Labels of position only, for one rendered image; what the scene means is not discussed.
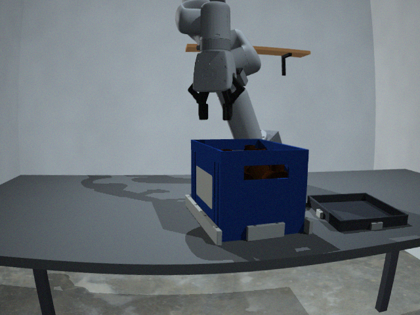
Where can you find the blue plastic crate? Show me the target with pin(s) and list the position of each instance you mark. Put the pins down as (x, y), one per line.
(232, 203)

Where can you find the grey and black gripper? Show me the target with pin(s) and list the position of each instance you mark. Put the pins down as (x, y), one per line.
(215, 71)

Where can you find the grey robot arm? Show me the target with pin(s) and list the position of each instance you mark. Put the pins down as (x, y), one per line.
(214, 33)

